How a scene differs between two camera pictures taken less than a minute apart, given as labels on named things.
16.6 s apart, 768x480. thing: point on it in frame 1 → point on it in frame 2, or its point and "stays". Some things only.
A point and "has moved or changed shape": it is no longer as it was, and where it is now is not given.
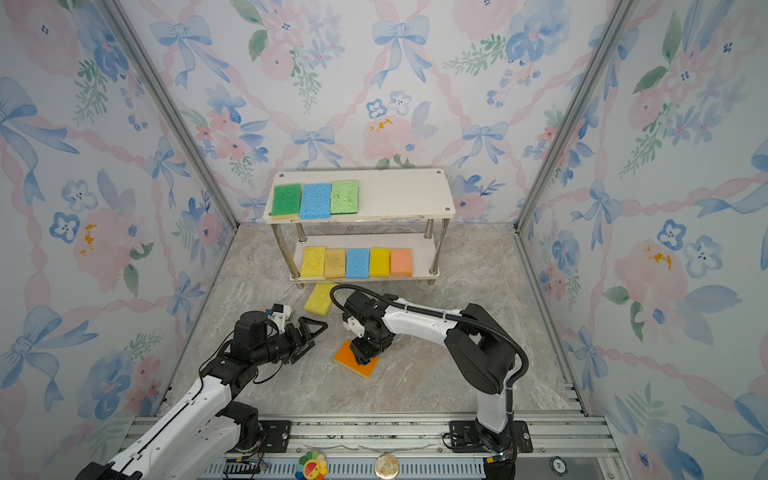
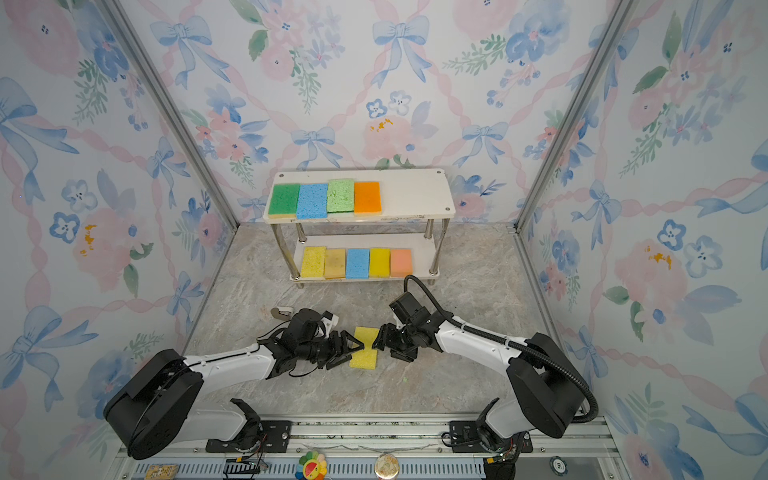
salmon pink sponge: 401,263 stays
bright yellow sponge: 314,262 stays
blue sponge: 357,265 stays
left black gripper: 295,341 → 339,350
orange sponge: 346,357 → 367,198
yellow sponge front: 380,262 stays
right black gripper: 361,355 → 385,336
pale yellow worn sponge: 335,263 stays
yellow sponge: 319,300 has moved or changed shape
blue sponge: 316,201 stays
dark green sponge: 286,202 stays
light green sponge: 344,197 stays
